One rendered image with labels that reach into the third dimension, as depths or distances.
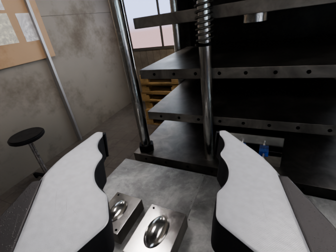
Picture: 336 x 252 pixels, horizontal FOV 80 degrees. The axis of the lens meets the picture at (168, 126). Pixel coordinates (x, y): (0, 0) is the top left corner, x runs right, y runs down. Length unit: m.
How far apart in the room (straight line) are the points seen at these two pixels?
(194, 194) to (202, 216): 0.12
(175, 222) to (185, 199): 0.18
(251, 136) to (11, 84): 2.61
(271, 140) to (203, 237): 0.55
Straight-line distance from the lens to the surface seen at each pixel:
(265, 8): 0.97
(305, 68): 0.97
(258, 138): 1.09
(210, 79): 0.97
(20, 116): 3.01
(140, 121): 1.21
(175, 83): 2.89
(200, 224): 0.88
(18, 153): 3.05
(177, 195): 0.98
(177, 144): 1.34
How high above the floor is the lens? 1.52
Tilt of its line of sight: 28 degrees down
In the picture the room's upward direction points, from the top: 8 degrees counter-clockwise
